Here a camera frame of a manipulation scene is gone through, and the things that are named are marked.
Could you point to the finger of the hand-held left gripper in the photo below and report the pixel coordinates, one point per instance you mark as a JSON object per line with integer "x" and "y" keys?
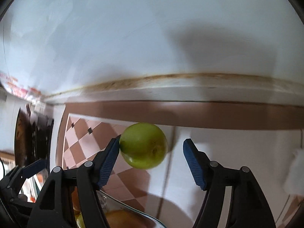
{"x": 34, "y": 167}

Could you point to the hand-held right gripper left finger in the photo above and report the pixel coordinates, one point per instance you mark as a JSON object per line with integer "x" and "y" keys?
{"x": 108, "y": 166}

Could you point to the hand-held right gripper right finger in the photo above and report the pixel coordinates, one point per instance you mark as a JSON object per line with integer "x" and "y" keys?
{"x": 193, "y": 166}

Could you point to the floral oval plate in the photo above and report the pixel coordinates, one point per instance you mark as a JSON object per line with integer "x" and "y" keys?
{"x": 114, "y": 204}

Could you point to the bright green apple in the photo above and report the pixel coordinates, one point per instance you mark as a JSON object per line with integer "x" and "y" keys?
{"x": 144, "y": 144}

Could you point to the orange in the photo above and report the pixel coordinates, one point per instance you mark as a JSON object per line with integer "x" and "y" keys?
{"x": 76, "y": 199}
{"x": 125, "y": 219}

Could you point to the yellow pear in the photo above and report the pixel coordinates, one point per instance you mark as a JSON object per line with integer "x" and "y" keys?
{"x": 80, "y": 220}

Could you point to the black gas stove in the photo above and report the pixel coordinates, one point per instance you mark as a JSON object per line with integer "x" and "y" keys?
{"x": 42, "y": 135}

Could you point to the brown checkered table mat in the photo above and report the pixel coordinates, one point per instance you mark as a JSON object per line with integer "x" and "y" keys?
{"x": 213, "y": 116}

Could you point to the colourful wall sticker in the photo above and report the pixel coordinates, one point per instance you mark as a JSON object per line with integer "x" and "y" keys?
{"x": 16, "y": 89}

